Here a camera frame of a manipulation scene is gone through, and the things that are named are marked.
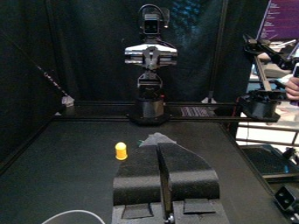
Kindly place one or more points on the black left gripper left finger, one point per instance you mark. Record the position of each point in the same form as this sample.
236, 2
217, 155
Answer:
137, 180

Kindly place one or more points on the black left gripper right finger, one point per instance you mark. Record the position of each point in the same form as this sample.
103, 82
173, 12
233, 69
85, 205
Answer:
192, 175

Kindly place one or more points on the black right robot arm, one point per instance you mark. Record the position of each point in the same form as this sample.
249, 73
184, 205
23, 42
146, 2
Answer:
152, 81

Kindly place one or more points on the yellow toy can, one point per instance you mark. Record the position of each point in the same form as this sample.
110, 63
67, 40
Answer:
121, 151

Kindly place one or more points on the person's hand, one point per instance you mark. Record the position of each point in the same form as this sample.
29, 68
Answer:
293, 89

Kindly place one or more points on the small green toy piece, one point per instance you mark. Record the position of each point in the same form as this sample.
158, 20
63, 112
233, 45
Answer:
140, 142

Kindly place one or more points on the purple poster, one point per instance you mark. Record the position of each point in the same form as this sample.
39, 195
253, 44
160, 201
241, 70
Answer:
281, 19

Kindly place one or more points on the black frame post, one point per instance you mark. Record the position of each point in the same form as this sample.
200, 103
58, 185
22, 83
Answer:
220, 49

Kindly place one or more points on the black camera box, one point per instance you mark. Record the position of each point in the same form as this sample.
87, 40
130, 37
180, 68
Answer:
288, 198

